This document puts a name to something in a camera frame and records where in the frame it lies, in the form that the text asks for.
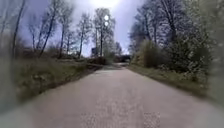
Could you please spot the row of trees and bushes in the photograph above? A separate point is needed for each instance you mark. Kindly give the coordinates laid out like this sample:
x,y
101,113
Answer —
x,y
170,43

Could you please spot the grass verge with dry leaves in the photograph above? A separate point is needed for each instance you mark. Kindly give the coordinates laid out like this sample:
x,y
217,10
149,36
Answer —
x,y
46,75

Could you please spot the distant bridge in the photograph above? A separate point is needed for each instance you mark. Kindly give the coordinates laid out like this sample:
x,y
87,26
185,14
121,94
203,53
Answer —
x,y
124,58

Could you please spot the grass verge along trees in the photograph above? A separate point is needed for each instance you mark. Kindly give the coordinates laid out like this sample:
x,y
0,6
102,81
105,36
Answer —
x,y
170,78

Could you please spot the grey asphalt path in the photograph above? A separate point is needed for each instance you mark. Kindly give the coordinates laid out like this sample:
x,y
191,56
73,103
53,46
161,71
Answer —
x,y
113,100

